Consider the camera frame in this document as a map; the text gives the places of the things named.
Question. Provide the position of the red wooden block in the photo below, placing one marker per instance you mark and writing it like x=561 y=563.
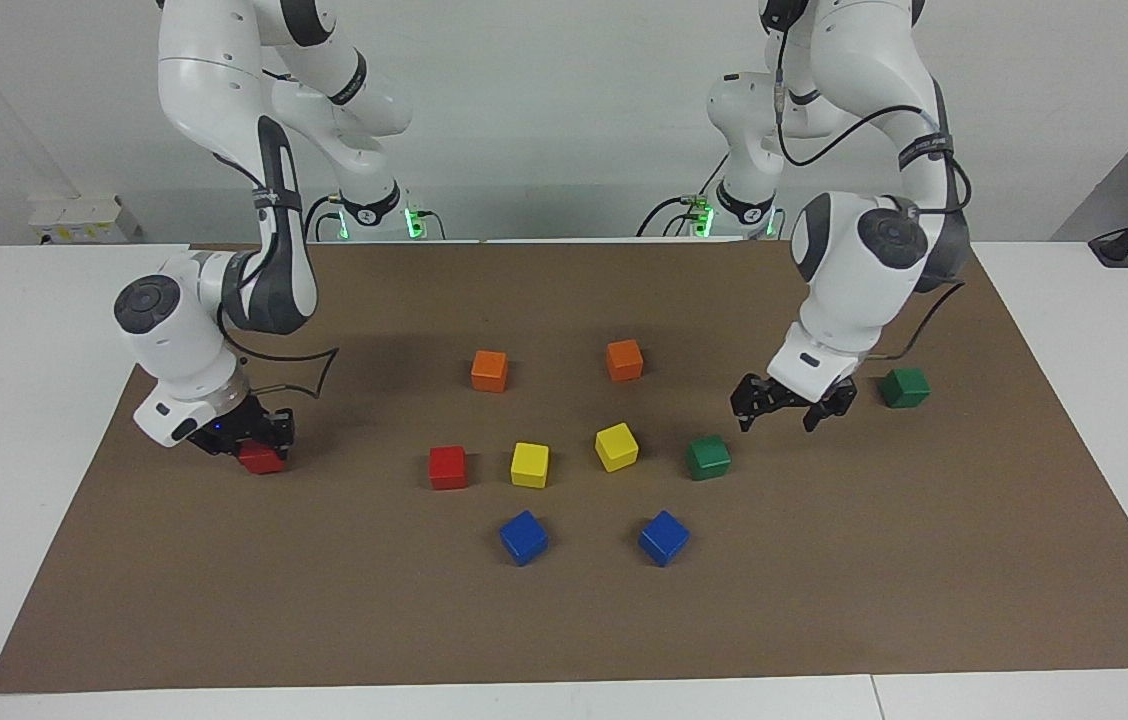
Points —
x=262 y=462
x=447 y=468

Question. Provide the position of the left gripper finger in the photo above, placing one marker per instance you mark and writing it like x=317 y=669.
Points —
x=834 y=405
x=752 y=397

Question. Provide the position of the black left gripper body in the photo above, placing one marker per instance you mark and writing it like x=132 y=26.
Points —
x=794 y=393

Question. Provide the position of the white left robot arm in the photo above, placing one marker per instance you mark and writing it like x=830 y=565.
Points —
x=854 y=260

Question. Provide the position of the white power box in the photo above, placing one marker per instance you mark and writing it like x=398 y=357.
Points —
x=84 y=215

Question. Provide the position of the orange wooden block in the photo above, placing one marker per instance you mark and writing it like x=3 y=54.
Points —
x=624 y=360
x=489 y=371

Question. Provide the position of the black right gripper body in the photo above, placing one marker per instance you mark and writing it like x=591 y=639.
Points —
x=234 y=425

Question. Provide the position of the green wooden block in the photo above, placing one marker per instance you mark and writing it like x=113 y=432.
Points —
x=905 y=388
x=708 y=458

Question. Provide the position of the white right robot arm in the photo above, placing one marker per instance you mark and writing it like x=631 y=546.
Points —
x=184 y=340

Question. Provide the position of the brown paper mat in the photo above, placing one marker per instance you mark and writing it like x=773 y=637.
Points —
x=324 y=600

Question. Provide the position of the yellow wooden block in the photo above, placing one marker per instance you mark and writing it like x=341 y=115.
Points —
x=529 y=465
x=616 y=447

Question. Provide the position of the blue wooden block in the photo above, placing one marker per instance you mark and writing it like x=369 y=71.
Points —
x=664 y=538
x=523 y=538

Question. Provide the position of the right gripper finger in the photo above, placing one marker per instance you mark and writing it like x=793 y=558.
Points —
x=281 y=428
x=230 y=451

